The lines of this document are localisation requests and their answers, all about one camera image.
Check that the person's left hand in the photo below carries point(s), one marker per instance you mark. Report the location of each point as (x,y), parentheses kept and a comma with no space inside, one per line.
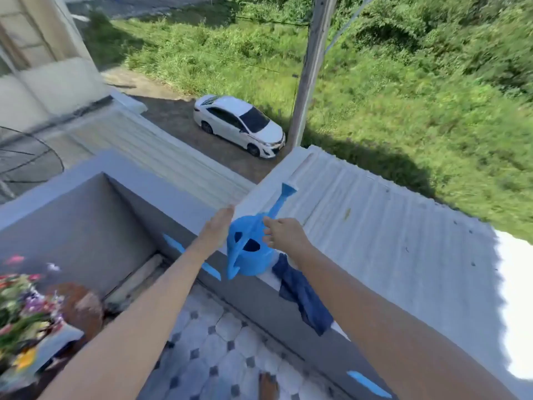
(214,235)

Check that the person's right hand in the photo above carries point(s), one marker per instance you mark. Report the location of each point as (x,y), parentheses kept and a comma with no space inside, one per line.
(289,237)

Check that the person's right fingers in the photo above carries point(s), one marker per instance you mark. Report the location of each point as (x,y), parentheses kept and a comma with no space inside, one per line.
(270,235)

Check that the person's left fingers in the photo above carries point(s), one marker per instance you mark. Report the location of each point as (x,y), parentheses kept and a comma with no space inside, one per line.
(225,220)

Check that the blue plastic watering can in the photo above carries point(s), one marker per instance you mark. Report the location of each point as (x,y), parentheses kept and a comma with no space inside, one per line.
(250,256)

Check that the person's right forearm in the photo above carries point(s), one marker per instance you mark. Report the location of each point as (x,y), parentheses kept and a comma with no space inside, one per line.
(387,329)

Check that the person's left forearm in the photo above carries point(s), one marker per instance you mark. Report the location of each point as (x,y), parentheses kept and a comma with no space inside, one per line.
(137,329)

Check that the blue tape strip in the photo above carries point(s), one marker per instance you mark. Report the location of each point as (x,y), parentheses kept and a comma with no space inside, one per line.
(173,244)
(211,271)
(368,384)

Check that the dark blue cloth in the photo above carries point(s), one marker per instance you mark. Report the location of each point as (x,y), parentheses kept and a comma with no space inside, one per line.
(302,293)

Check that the white corrugated roof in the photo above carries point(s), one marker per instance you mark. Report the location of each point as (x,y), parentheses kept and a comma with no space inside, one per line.
(158,154)

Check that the white car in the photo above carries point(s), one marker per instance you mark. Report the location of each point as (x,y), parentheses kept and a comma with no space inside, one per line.
(239,124)

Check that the beige plank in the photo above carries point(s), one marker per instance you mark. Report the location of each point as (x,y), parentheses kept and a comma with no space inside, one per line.
(135,277)

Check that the grey corrugated roof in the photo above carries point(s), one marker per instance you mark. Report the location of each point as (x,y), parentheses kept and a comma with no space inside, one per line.
(395,254)

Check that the person's bare foot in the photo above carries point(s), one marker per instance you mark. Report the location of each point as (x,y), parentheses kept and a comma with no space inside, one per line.
(267,387)

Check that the brown clay pot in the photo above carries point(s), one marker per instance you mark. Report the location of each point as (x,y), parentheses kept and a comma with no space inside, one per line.
(81,306)

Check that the grey concrete utility pole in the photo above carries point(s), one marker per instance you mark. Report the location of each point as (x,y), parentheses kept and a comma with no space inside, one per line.
(312,70)

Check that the black mesh satellite dish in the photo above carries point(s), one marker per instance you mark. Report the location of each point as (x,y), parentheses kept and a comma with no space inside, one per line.
(25,162)

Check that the white flower planter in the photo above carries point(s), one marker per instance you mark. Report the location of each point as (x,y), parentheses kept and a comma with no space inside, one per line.
(54,343)

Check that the colourful flower bunch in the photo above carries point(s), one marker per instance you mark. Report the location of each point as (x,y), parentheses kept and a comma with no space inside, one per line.
(23,316)

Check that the beige neighbouring building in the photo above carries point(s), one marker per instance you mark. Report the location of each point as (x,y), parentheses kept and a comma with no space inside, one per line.
(45,58)

